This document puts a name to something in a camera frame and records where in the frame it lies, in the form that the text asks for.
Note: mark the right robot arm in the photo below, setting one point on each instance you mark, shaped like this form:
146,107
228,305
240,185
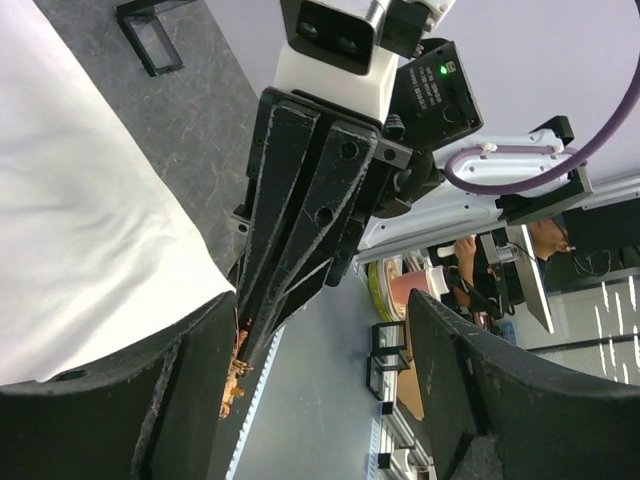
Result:
488,182

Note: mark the white t-shirt with flower print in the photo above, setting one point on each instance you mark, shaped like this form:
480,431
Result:
96,252

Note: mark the seated person in background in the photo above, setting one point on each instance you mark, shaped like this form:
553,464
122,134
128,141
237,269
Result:
549,237

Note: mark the red glitter brooch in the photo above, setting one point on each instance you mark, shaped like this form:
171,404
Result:
237,369

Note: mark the small black frame stand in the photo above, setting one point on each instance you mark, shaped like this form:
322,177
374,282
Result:
140,21

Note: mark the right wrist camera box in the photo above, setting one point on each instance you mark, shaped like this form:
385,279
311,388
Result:
346,52

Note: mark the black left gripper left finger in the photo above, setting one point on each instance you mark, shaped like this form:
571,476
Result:
148,411

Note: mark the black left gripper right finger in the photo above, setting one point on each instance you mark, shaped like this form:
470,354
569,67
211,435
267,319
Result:
495,411

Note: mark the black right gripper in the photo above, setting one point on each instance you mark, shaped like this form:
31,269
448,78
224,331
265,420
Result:
319,172

